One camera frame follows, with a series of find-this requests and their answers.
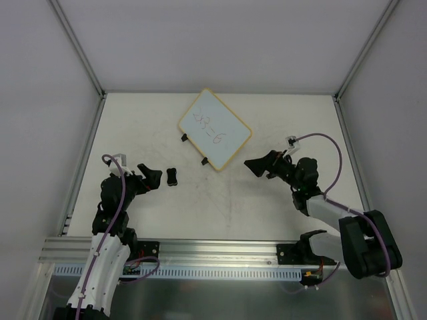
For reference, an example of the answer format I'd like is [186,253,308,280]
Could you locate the black bone shaped eraser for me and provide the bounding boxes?
[166,167,178,187]

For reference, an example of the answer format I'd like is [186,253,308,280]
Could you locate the yellow framed whiteboard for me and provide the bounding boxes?
[178,88,253,171]

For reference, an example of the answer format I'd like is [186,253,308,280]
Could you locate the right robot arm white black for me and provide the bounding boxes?
[244,150,403,279]

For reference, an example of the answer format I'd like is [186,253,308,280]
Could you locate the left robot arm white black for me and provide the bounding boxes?
[53,159,162,319]

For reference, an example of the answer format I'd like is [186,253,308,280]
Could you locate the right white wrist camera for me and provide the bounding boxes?
[284,136,300,155]

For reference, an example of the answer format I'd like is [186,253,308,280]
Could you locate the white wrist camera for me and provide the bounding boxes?
[107,153,133,177]
[284,136,300,155]

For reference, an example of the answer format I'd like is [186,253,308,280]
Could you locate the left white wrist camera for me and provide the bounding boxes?
[107,153,133,177]

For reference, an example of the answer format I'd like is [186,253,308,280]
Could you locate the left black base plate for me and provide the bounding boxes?
[134,240,160,263]

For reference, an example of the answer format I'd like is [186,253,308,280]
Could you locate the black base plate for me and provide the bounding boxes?
[276,243,304,265]
[134,240,160,263]

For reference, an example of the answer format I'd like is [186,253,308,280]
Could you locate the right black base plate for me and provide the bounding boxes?
[276,243,304,265]

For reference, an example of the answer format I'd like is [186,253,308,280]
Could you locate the right aluminium frame post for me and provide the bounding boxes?
[333,0,401,101]

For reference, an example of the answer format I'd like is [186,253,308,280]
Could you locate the aluminium frame post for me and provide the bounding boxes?
[333,0,401,101]
[48,0,107,98]

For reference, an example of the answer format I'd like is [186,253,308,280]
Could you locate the left aluminium frame post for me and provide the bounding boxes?
[48,0,107,98]

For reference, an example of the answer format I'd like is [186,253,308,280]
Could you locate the aluminium mounting rail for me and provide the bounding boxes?
[38,236,398,268]

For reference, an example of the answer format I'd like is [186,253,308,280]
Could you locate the white slotted cable duct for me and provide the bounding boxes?
[53,263,303,282]

